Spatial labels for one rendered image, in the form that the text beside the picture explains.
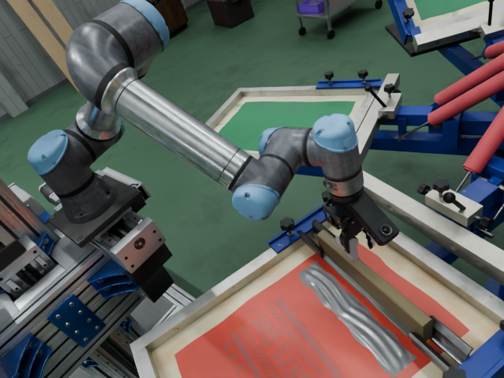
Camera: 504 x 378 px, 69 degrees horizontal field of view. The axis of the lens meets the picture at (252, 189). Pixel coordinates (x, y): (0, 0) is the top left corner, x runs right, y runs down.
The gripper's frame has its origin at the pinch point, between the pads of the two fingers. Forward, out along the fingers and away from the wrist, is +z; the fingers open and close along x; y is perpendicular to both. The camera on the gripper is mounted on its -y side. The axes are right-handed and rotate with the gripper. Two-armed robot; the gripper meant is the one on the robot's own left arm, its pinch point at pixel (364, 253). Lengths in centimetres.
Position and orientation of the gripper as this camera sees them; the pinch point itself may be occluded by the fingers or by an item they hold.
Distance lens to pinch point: 90.8
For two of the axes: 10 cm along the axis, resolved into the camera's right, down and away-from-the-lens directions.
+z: 3.0, 7.3, 6.1
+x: -8.1, 5.3, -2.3
